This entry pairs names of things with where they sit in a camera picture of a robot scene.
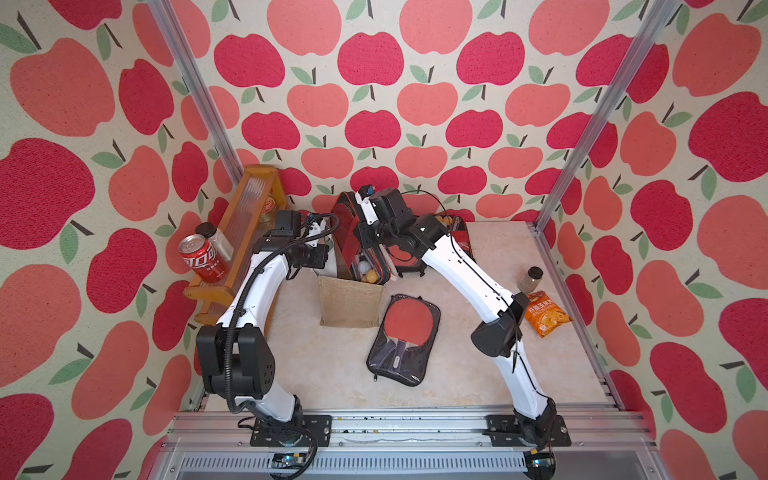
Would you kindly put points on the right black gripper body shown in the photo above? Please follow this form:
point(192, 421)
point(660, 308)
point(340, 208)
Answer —
point(374, 234)

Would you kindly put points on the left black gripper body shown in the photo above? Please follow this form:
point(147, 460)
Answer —
point(311, 255)

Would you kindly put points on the ping pong paddle case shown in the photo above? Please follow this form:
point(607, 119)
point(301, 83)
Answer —
point(458, 229)
point(404, 262)
point(404, 341)
point(357, 242)

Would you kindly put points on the burlap canvas tote bag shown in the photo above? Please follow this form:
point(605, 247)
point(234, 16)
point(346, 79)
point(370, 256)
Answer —
point(344, 301)

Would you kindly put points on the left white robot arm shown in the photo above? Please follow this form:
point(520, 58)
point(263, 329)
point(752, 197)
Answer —
point(236, 361)

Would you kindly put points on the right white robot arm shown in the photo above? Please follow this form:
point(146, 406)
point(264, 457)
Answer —
point(501, 312)

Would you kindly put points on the small round tin can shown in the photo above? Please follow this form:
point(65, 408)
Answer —
point(268, 211)

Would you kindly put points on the wooden shelf rack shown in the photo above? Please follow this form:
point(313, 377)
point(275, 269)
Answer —
point(241, 226)

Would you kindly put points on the clear jar black lid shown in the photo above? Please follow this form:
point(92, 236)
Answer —
point(218, 239)

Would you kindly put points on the red soda can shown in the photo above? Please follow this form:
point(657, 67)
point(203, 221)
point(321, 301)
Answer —
point(203, 258)

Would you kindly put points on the brown spice jar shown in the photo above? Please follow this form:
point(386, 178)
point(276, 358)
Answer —
point(530, 280)

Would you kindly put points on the orange snack packet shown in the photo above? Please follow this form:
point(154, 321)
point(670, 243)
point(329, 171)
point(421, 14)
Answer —
point(544, 315)

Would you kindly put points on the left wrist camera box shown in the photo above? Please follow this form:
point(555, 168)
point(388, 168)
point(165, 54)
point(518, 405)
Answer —
point(288, 224)

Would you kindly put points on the left aluminium frame post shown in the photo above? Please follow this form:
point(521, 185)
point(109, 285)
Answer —
point(173, 34)

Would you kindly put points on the aluminium frame post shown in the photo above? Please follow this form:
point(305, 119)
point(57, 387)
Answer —
point(173, 34)
point(654, 22)

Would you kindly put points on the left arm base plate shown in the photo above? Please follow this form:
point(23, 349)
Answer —
point(291, 431)

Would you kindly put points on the front aluminium rail frame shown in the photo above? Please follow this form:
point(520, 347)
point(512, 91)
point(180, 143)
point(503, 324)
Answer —
point(590, 442)

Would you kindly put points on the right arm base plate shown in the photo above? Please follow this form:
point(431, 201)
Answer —
point(510, 431)

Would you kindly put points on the right aluminium frame post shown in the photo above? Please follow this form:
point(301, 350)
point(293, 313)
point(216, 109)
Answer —
point(654, 22)

